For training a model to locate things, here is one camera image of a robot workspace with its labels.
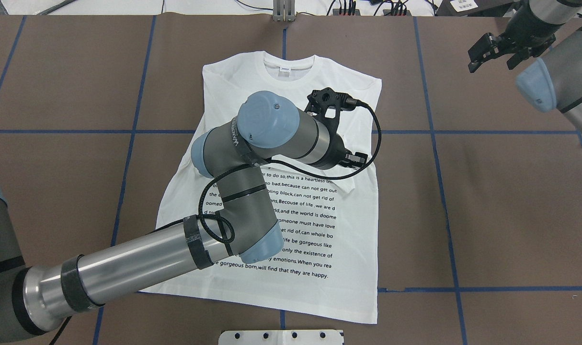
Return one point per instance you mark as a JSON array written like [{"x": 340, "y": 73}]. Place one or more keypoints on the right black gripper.
[{"x": 524, "y": 29}]

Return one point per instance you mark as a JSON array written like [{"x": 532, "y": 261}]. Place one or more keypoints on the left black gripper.
[{"x": 337, "y": 149}]

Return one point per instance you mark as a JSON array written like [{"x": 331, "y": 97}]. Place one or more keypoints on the white long-sleeve printed shirt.
[{"x": 328, "y": 264}]

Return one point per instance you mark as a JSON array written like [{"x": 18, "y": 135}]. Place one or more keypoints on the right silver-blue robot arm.
[{"x": 554, "y": 80}]

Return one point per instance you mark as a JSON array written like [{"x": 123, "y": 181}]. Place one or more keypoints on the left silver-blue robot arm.
[{"x": 233, "y": 215}]

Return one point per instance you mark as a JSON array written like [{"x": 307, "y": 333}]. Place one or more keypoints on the white central mounting column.
[{"x": 282, "y": 337}]

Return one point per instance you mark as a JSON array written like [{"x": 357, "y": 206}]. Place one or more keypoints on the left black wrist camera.
[{"x": 319, "y": 101}]

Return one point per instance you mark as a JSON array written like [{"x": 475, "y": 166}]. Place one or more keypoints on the aluminium frame post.
[{"x": 284, "y": 11}]

